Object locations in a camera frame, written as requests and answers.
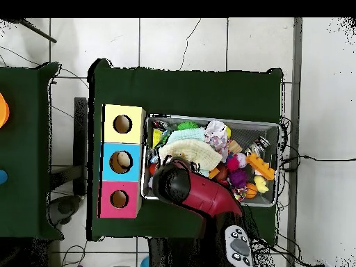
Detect cream waffle cloth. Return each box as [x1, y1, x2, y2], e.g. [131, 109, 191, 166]
[158, 138, 223, 172]

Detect wooden box three holes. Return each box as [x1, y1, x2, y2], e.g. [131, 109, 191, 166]
[97, 104, 147, 219]

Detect shallow mesh bin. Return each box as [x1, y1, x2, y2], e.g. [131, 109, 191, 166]
[140, 113, 282, 208]

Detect mint waffle cloth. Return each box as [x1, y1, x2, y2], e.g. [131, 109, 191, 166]
[166, 128, 207, 144]

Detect green spiky ball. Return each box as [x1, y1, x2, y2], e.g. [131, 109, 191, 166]
[177, 121, 200, 131]

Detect yellow cheese wedge toy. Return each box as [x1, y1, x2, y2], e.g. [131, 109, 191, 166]
[152, 128, 163, 149]

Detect crumpled printed white wrapper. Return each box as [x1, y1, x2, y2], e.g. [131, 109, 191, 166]
[204, 120, 231, 162]

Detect pink spiky toy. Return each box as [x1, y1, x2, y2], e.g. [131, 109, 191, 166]
[225, 156, 240, 171]

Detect wooden block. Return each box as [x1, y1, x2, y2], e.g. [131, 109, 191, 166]
[227, 139, 243, 154]

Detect white baseball toy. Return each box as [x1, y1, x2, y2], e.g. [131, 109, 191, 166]
[234, 152, 248, 169]

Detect purple spiky ball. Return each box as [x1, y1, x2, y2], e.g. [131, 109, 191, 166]
[228, 168, 249, 189]

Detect small basketball toy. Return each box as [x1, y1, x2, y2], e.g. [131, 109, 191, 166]
[245, 182, 259, 200]

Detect large orange toy brick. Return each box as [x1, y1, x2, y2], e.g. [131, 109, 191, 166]
[245, 152, 276, 181]

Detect yellow plush toy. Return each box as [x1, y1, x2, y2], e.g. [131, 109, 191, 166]
[253, 175, 270, 193]

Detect black upright panel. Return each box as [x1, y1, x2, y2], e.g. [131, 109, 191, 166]
[73, 97, 88, 195]

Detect green cloth side table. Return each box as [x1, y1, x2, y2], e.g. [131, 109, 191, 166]
[0, 62, 63, 240]

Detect orange round object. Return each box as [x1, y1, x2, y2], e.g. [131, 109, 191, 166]
[0, 92, 10, 129]

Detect thin dark rod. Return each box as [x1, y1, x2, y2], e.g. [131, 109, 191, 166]
[10, 18, 58, 44]

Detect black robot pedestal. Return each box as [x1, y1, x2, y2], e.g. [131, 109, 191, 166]
[148, 237, 212, 267]

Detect black cable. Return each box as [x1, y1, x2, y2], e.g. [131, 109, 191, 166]
[280, 154, 356, 172]

